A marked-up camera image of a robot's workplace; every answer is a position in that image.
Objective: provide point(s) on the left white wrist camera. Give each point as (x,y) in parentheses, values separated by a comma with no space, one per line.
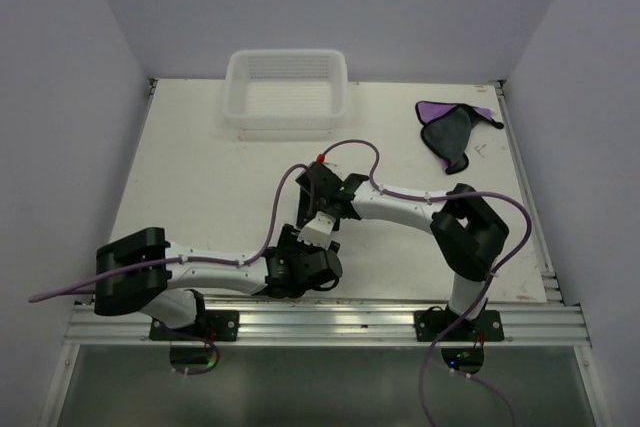
(318,231)

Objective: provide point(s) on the aluminium mounting rail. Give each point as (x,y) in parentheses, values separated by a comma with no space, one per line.
(337,322)

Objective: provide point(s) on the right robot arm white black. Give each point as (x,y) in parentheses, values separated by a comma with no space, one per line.
(468,232)

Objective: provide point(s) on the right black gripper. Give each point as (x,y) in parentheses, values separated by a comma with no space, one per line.
(304,202)

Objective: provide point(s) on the left black base bracket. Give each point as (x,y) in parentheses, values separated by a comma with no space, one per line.
(209,326)

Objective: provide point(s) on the white plastic basket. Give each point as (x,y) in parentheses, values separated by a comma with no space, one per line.
(286,89)

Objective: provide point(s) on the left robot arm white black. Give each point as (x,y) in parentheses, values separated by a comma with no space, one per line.
(146,273)

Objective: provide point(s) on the right black base bracket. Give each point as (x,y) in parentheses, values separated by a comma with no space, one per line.
(430,323)

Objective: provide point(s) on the purple and grey towel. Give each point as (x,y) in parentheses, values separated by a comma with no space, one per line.
(446,130)

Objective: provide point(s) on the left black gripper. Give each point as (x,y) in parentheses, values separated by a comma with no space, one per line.
(288,239)

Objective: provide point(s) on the black base bracket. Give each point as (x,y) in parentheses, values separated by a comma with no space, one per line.
(209,326)
(430,323)

